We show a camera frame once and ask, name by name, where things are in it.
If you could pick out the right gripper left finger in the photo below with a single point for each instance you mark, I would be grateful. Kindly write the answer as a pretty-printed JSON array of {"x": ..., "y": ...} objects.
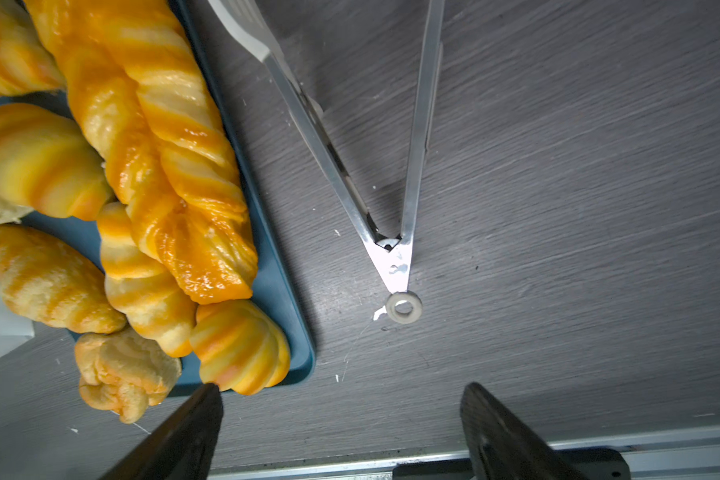
[{"x": 182, "y": 447}]

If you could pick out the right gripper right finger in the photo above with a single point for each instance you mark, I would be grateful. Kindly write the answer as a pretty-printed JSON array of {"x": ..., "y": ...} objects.
[{"x": 510, "y": 441}]

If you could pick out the small round striped bun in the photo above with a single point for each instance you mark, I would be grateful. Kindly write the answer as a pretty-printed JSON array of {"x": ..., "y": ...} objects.
[{"x": 47, "y": 164}]

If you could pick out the round flaky pastry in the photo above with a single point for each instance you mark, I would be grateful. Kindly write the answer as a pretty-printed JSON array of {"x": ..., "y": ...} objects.
[{"x": 124, "y": 373}]

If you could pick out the striped bun bottom right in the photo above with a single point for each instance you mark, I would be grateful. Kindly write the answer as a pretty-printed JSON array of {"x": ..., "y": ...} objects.
[{"x": 240, "y": 348}]

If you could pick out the croissant centre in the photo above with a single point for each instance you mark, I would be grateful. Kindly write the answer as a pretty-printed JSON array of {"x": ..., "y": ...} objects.
[{"x": 141, "y": 287}]

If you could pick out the teal tray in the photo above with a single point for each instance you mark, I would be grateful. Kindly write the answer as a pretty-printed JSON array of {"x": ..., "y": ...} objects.
[{"x": 273, "y": 290}]

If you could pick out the croissant left middle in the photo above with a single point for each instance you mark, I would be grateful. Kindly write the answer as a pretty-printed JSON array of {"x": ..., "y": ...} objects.
[{"x": 47, "y": 281}]

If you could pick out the croissant top of tray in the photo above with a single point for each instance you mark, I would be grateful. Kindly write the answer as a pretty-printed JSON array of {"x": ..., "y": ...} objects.
[{"x": 25, "y": 65}]

